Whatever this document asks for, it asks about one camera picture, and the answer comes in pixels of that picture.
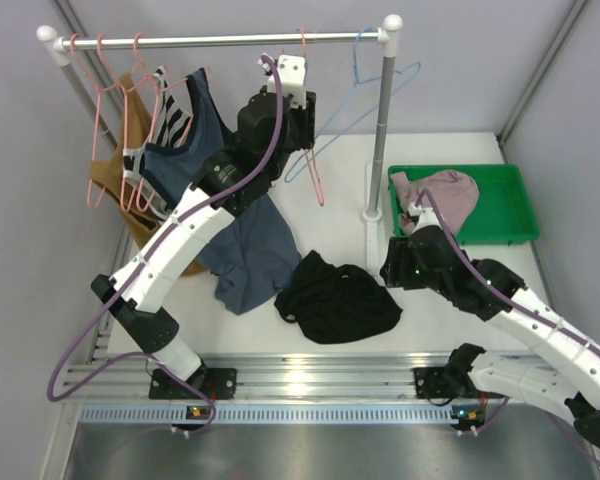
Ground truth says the pink wire hanger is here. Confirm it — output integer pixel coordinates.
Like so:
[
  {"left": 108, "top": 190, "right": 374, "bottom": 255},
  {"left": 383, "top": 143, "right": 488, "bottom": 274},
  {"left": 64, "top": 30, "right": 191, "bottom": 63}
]
[{"left": 298, "top": 28, "right": 325, "bottom": 207}]

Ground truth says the black tank top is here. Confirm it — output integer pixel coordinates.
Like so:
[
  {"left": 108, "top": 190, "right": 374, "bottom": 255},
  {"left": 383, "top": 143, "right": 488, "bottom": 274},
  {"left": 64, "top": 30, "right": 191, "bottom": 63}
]
[{"left": 274, "top": 251, "right": 402, "bottom": 345}]

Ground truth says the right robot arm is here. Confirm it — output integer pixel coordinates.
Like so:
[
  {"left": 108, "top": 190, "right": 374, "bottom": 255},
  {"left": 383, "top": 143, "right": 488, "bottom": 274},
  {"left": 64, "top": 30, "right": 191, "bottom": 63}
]
[{"left": 380, "top": 226, "right": 600, "bottom": 449}]

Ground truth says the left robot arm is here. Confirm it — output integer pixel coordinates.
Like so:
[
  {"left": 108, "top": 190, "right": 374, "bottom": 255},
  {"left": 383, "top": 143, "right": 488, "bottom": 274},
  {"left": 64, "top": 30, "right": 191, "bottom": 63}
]
[{"left": 91, "top": 87, "right": 316, "bottom": 397}]

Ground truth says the blue tank top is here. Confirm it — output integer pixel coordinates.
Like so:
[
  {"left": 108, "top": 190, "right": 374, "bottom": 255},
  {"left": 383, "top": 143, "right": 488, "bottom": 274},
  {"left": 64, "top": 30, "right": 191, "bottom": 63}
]
[{"left": 168, "top": 68, "right": 301, "bottom": 315}]

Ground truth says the striped tank top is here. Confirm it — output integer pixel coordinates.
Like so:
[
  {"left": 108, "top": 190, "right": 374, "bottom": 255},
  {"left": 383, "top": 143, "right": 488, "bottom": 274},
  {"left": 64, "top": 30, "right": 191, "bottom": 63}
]
[{"left": 122, "top": 66, "right": 193, "bottom": 220}]

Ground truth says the pink hanger with blue top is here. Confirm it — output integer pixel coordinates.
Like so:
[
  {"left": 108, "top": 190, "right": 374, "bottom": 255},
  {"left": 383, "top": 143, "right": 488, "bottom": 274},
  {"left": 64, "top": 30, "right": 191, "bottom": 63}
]
[{"left": 129, "top": 32, "right": 212, "bottom": 214}]

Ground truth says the brown tank top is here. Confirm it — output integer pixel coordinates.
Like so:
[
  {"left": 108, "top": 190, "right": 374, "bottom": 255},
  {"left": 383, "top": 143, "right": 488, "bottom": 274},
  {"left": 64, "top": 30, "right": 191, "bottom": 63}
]
[{"left": 90, "top": 67, "right": 195, "bottom": 248}]

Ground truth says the pink hanger with striped top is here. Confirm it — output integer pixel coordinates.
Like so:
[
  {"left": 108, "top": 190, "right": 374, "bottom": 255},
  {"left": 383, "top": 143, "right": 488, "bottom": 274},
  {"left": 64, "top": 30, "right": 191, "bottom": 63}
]
[{"left": 95, "top": 33, "right": 161, "bottom": 212}]

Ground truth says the pink hanger with brown top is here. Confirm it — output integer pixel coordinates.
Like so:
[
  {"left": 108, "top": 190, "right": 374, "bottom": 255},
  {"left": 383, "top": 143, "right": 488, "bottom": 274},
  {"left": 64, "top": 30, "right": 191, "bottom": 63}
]
[{"left": 69, "top": 33, "right": 125, "bottom": 210}]

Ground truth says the silver clothes rack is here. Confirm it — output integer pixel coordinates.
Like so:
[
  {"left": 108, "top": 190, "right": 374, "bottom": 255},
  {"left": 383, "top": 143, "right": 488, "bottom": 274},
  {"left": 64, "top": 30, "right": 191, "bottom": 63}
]
[{"left": 35, "top": 13, "right": 404, "bottom": 276}]

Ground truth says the pink crumpled garment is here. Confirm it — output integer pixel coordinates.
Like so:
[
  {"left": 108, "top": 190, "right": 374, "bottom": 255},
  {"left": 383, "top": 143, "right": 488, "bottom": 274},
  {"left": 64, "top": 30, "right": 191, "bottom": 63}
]
[{"left": 389, "top": 169, "right": 479, "bottom": 235}]

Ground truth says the green plastic tray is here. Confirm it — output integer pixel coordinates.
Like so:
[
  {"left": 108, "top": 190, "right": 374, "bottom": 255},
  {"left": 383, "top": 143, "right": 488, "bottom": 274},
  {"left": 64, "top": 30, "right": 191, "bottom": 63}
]
[{"left": 388, "top": 164, "right": 539, "bottom": 245}]

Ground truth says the light blue wire hanger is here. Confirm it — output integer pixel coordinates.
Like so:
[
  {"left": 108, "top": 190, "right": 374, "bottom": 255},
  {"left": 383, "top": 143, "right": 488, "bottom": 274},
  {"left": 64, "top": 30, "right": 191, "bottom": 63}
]
[{"left": 284, "top": 27, "right": 424, "bottom": 184}]

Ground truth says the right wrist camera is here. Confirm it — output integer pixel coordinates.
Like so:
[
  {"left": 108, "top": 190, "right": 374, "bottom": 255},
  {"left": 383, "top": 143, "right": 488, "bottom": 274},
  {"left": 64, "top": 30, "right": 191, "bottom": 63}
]
[{"left": 405, "top": 202, "right": 440, "bottom": 235}]

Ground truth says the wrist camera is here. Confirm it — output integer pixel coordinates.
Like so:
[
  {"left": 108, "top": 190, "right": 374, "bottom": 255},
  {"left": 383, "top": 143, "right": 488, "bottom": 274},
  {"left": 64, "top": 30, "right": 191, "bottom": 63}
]
[
  {"left": 405, "top": 202, "right": 440, "bottom": 235},
  {"left": 276, "top": 54, "right": 307, "bottom": 110}
]

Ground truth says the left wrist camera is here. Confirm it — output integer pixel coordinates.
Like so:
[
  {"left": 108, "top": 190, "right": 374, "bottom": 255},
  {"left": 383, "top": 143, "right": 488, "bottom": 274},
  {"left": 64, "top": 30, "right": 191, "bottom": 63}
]
[{"left": 276, "top": 54, "right": 307, "bottom": 110}]

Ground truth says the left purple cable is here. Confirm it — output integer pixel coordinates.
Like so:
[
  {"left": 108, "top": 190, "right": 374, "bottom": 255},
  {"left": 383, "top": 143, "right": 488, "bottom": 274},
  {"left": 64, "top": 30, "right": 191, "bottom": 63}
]
[{"left": 47, "top": 54, "right": 284, "bottom": 436}]

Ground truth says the purple cable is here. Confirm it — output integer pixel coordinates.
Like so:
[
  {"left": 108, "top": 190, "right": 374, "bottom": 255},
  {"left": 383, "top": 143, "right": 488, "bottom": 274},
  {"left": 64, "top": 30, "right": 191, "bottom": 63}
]
[
  {"left": 47, "top": 54, "right": 284, "bottom": 436},
  {"left": 412, "top": 188, "right": 600, "bottom": 476}
]

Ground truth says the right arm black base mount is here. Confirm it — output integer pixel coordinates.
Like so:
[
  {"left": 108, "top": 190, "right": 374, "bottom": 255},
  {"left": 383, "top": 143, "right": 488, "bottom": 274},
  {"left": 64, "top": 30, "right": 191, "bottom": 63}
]
[{"left": 413, "top": 343, "right": 486, "bottom": 406}]

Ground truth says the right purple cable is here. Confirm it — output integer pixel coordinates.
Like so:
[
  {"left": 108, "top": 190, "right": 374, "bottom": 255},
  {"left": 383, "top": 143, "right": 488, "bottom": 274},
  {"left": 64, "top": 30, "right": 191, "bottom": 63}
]
[{"left": 412, "top": 188, "right": 600, "bottom": 476}]

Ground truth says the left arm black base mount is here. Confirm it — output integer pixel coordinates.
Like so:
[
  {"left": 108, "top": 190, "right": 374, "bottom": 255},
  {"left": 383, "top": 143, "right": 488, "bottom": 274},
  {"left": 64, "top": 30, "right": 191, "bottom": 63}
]
[{"left": 148, "top": 368, "right": 237, "bottom": 401}]

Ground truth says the perforated cable duct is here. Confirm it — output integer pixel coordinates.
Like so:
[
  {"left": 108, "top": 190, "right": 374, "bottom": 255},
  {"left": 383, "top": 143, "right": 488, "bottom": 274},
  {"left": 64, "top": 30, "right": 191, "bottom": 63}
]
[{"left": 80, "top": 404, "right": 486, "bottom": 426}]

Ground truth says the aluminium mounting rail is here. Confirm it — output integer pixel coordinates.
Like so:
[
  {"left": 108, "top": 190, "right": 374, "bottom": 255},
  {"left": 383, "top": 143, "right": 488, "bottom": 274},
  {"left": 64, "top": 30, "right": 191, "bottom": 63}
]
[{"left": 54, "top": 352, "right": 449, "bottom": 403}]

